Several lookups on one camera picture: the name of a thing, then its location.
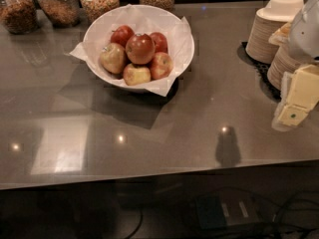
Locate black cables on floor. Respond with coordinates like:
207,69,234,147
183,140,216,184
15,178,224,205
185,186,319,239

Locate black rubber mat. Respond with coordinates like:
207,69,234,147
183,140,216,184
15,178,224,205
244,52,281,102

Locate right red-yellow apple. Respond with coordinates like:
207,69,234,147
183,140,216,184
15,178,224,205
150,52,173,80

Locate dark box under table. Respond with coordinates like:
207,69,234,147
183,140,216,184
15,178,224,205
194,194,261,230

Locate white paper liner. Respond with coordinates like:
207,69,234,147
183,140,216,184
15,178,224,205
69,3,193,98

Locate far left cereal jar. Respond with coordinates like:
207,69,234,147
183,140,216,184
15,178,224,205
0,0,38,34

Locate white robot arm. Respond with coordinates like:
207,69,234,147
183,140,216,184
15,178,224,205
272,0,319,131

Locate back stack paper bowls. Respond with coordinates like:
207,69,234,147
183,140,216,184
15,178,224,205
245,0,304,64

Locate white bowl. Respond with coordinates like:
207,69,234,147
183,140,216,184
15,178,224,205
82,4,195,94

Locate red apple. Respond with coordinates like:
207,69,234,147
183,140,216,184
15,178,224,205
150,32,168,53
111,25,135,47
126,34,156,65

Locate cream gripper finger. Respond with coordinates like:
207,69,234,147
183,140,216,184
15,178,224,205
277,105,309,126
271,72,296,131

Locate left yellow-red apple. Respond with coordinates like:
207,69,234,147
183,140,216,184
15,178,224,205
99,43,128,75

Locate front yellow apple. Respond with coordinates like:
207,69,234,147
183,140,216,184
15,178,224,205
123,64,152,86

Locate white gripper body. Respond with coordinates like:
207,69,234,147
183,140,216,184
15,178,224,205
287,65,319,112

